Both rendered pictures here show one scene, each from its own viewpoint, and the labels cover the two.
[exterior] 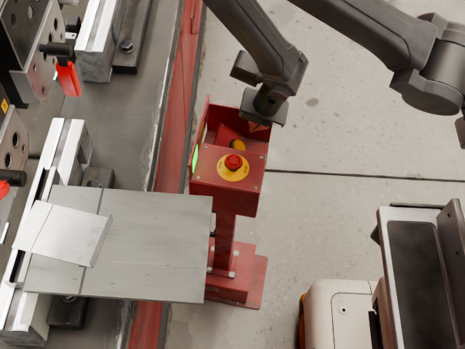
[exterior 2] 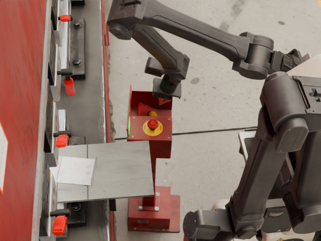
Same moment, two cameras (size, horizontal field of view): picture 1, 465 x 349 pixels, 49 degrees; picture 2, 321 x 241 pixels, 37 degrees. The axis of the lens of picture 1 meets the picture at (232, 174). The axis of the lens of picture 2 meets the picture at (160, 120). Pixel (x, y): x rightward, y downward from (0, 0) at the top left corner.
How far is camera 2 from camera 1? 0.61 m
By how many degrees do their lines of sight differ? 6
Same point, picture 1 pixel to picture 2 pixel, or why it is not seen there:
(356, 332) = not seen: hidden behind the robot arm
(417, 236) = not seen: hidden behind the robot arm
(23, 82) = (53, 91)
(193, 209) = (139, 148)
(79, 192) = (74, 148)
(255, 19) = (159, 42)
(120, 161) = (86, 131)
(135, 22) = (78, 46)
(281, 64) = (176, 62)
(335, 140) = (215, 106)
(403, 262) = not seen: hidden behind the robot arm
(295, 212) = (194, 161)
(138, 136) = (94, 115)
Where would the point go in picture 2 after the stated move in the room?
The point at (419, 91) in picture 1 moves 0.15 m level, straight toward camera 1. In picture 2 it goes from (246, 69) to (229, 111)
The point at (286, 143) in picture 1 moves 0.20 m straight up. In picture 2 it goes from (180, 113) to (183, 90)
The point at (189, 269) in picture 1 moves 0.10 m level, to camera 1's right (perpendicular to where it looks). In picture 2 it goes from (144, 179) to (179, 177)
